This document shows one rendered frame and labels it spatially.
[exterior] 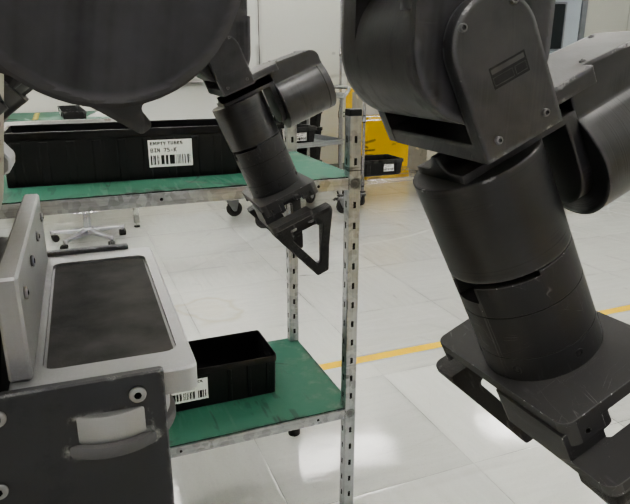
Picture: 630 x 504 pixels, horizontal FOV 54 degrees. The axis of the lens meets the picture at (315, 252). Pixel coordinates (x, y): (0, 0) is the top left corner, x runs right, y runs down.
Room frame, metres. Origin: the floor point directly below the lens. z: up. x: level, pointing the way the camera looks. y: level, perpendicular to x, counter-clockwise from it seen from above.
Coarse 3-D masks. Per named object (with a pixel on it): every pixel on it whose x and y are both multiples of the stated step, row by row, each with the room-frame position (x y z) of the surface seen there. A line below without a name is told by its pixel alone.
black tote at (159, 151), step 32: (32, 128) 1.42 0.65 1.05; (64, 128) 1.45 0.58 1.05; (96, 128) 1.47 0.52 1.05; (128, 128) 1.50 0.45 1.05; (160, 128) 1.36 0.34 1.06; (192, 128) 1.39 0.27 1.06; (32, 160) 1.27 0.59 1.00; (64, 160) 1.29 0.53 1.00; (96, 160) 1.31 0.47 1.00; (128, 160) 1.34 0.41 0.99; (160, 160) 1.36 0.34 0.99; (192, 160) 1.38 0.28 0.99; (224, 160) 1.41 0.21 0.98
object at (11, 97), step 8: (8, 80) 0.57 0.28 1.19; (16, 80) 0.58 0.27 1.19; (8, 88) 0.57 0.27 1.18; (16, 88) 0.58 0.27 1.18; (24, 88) 0.59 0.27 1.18; (8, 96) 0.57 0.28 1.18; (16, 96) 0.58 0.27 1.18; (24, 96) 0.60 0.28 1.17; (8, 104) 0.57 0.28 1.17; (16, 104) 0.58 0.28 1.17; (8, 112) 0.58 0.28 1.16
